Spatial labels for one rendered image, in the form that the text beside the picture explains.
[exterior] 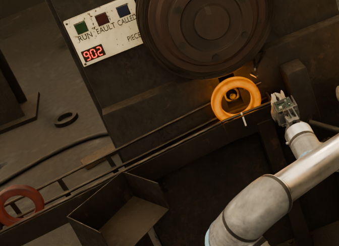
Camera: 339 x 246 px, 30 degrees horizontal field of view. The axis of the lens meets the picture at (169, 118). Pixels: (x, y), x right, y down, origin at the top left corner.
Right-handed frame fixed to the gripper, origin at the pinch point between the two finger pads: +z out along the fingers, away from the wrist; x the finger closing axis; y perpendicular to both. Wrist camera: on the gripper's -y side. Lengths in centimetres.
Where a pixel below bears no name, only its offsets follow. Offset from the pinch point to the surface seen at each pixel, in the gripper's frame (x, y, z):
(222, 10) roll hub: 8.5, 37.8, 8.4
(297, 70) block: -11.2, 2.4, 6.1
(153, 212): 55, -9, -21
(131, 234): 64, -8, -27
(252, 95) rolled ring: 6.6, -2.6, 7.6
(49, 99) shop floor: 131, -159, 245
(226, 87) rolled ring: 14.7, 3.9, 9.6
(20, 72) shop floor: 164, -188, 333
